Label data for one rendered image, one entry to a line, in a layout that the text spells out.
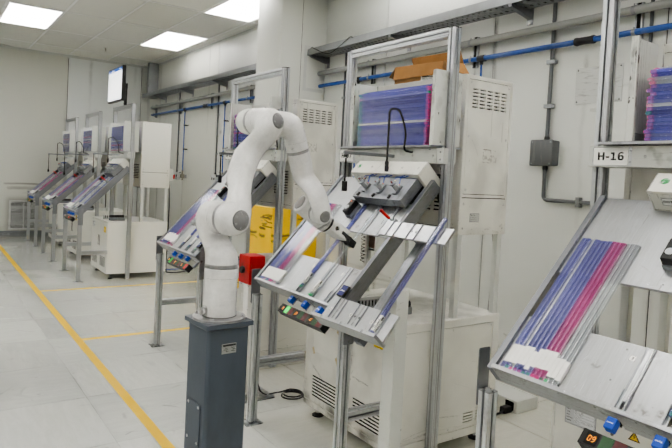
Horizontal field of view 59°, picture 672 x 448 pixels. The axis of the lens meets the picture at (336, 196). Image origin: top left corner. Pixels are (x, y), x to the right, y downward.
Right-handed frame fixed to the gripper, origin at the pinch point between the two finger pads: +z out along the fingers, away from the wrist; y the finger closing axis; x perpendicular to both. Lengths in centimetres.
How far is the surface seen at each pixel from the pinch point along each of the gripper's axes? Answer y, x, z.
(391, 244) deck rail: -21.0, -4.5, 3.7
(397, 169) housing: -3.2, -39.5, 0.4
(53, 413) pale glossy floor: 105, 133, -30
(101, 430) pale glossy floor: 75, 124, -17
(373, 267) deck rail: -21.0, 8.0, 1.3
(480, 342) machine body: -21, 4, 78
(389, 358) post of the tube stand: -47, 38, 7
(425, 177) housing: -19.0, -38.3, 4.1
